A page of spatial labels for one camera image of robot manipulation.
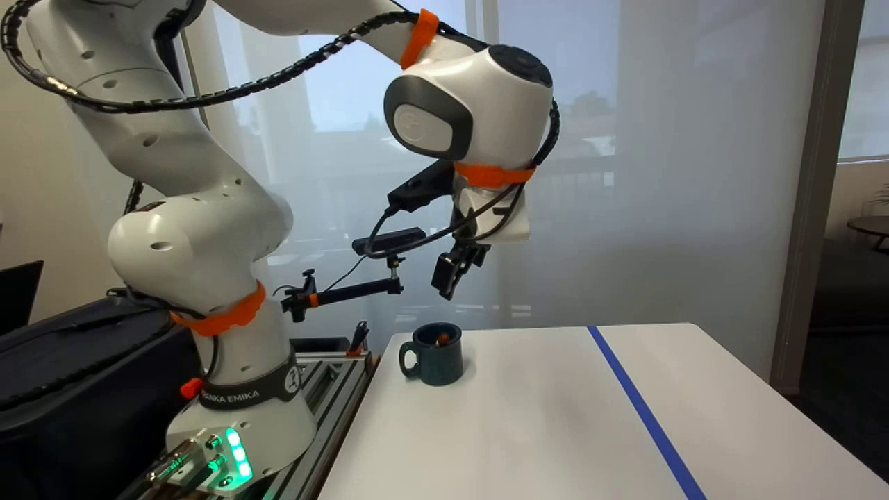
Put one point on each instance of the black stereo bar camera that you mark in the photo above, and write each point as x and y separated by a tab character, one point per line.
390	239

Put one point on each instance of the brown window frame post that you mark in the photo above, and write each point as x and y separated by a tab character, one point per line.
816	184

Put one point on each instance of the red and white marker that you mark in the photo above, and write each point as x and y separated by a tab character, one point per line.
442	338

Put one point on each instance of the black red mount clamp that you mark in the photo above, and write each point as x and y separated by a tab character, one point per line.
359	338

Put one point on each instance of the long blue tape strip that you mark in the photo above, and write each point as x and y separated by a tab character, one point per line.
639	407

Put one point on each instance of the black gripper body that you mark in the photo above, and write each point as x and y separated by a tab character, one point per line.
471	253

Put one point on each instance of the black soft equipment case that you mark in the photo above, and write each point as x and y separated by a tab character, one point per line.
72	389

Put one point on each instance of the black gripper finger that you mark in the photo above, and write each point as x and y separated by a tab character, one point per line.
449	275

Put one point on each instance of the aluminium profile base frame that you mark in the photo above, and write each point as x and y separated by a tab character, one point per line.
329	407

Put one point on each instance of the dark flat screen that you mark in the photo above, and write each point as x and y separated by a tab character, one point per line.
17	295

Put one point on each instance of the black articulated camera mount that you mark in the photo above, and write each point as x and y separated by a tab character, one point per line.
349	294

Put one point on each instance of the dark teal mug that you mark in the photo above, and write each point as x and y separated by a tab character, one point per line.
435	363

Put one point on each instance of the green lit base block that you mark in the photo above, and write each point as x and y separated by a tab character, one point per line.
209	463

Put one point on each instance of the small red knob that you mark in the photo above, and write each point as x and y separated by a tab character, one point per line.
193	388

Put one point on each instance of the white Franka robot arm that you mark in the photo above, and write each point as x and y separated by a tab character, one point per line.
196	232

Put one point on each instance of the round dark side table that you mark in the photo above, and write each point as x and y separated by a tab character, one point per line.
871	225

